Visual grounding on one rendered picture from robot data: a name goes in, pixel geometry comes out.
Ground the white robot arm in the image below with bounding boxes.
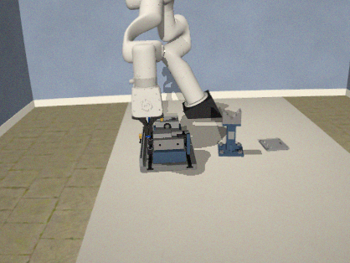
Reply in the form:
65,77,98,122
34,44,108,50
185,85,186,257
122,0,208,107

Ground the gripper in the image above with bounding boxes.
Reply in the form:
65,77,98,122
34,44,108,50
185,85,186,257
131,85,164,136

